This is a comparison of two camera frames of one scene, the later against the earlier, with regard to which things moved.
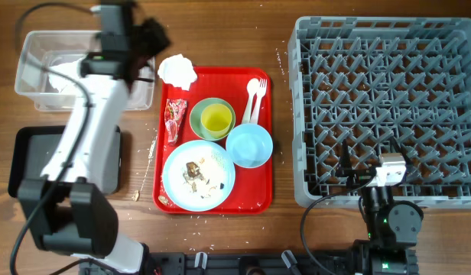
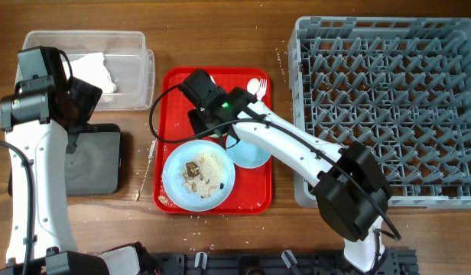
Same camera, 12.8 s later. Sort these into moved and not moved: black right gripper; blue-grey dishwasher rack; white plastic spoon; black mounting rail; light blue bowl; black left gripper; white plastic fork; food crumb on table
Moved: black left gripper; black right gripper
Not moved: black mounting rail; white plastic fork; blue-grey dishwasher rack; food crumb on table; white plastic spoon; light blue bowl
